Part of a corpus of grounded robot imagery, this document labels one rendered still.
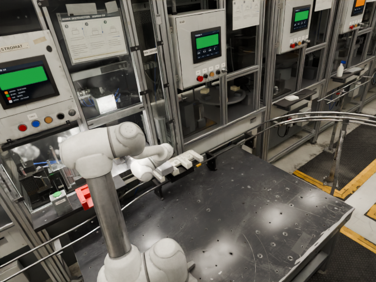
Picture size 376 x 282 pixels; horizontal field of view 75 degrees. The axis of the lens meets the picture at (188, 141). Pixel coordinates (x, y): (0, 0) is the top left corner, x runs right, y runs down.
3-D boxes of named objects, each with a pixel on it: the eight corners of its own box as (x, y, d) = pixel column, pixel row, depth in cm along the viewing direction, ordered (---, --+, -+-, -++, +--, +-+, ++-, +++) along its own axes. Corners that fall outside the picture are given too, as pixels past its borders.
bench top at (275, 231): (138, 433, 83) (136, 430, 81) (68, 234, 160) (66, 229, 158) (353, 212, 152) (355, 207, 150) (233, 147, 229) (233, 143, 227)
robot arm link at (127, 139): (142, 128, 111) (112, 135, 108) (139, 111, 94) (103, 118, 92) (149, 155, 107) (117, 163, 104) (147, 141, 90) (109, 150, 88)
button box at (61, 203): (59, 216, 137) (50, 201, 131) (56, 208, 142) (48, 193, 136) (73, 209, 140) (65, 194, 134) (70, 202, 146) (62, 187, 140)
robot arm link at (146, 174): (133, 175, 158) (149, 163, 162) (144, 188, 147) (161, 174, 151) (126, 165, 152) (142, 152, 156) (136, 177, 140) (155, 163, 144)
